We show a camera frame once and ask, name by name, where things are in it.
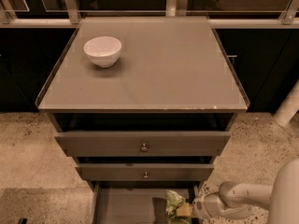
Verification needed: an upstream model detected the white pole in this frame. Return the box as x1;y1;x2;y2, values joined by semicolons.
273;80;299;126

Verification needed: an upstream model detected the white ceramic bowl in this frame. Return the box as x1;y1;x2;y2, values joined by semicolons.
83;36;122;68

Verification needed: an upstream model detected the grey top drawer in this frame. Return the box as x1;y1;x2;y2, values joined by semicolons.
55;131;231;157

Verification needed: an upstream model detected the grey drawer cabinet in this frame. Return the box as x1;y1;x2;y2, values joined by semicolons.
35;15;250;224

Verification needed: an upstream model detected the green jalapeno chip bag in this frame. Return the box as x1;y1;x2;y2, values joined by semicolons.
165;190;192;224

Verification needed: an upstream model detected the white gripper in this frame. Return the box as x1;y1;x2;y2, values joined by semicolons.
177;192;253;220

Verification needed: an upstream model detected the metal window rail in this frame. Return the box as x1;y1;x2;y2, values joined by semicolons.
0;0;299;29

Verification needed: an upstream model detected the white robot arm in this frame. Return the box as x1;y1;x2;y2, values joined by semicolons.
176;158;299;224

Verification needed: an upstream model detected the grey bottom drawer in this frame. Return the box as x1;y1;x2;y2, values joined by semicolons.
91;182;199;224

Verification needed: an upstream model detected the grey drawer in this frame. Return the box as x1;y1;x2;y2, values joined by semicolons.
55;131;231;157
76;163;214;181
91;182;199;224

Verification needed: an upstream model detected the grey middle drawer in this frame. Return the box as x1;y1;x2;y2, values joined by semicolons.
76;163;214;181

